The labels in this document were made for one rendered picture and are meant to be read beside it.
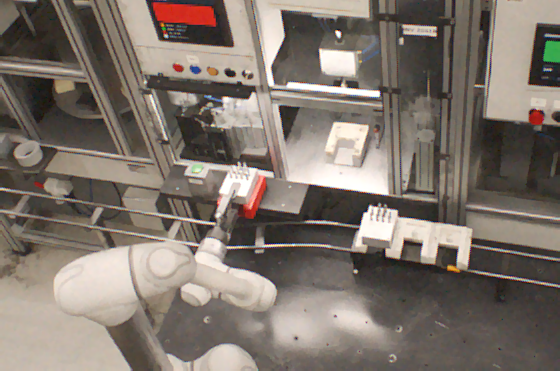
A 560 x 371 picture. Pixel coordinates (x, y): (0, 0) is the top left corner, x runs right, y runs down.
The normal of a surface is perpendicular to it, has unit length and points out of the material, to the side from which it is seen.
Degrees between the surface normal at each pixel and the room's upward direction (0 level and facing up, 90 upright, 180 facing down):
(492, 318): 0
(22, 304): 0
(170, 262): 31
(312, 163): 0
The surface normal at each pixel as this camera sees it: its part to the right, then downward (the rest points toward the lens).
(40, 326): -0.12, -0.70
